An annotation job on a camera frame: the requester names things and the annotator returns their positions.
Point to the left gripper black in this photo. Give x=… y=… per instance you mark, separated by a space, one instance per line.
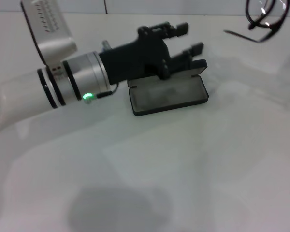
x=135 y=60

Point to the black glasses case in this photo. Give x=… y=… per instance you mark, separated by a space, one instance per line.
x=169 y=96

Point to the black glasses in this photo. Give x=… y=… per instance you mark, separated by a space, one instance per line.
x=256 y=24

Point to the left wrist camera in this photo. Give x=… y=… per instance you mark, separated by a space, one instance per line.
x=48 y=31

